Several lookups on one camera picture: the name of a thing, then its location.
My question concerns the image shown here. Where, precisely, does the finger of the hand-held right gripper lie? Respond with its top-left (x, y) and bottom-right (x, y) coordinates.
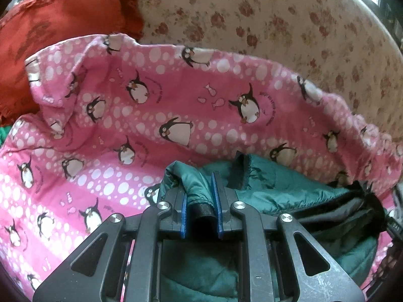
top-left (362, 183), bottom-right (388, 227)

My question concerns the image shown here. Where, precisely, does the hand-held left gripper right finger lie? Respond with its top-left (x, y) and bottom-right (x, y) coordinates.
top-left (212, 171), bottom-right (366, 302)

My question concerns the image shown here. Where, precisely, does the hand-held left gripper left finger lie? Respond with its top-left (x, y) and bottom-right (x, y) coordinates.
top-left (33, 191), bottom-right (187, 302)

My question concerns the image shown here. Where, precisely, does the green puffer jacket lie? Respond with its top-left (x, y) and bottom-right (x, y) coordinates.
top-left (157, 153), bottom-right (388, 302)

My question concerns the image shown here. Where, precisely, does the person's right hand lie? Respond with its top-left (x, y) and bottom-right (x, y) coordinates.
top-left (378, 251), bottom-right (403, 278)

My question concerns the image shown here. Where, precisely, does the pink penguin print blanket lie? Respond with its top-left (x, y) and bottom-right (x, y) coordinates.
top-left (0, 33), bottom-right (401, 302)

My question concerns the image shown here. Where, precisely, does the bright green cloth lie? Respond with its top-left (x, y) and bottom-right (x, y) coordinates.
top-left (0, 125), bottom-right (14, 148)

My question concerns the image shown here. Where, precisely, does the floral bed sheet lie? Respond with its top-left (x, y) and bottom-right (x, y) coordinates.
top-left (132, 0), bottom-right (403, 140)

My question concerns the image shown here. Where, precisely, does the red cushion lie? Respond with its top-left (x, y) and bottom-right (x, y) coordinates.
top-left (0, 0), bottom-right (146, 127)

